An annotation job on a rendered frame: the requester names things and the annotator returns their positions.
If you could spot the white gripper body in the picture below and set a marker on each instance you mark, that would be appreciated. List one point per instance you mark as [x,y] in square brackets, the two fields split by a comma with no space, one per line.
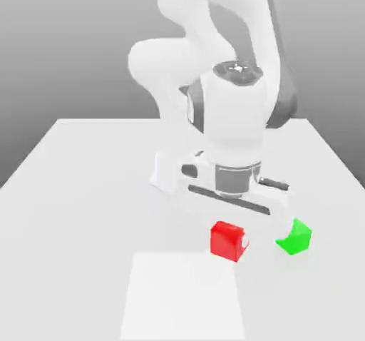
[256,205]

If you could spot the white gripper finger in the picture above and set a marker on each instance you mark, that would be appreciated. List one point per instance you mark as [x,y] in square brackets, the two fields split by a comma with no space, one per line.
[283,224]
[245,239]

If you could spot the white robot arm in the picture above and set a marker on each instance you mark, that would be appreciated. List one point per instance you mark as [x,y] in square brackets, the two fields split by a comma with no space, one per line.
[233,112]

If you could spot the small red cube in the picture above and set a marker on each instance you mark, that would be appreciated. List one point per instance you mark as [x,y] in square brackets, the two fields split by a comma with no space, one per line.
[225,242]

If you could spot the small green cube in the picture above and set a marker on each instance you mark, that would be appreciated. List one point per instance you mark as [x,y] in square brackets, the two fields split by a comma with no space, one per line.
[299,239]

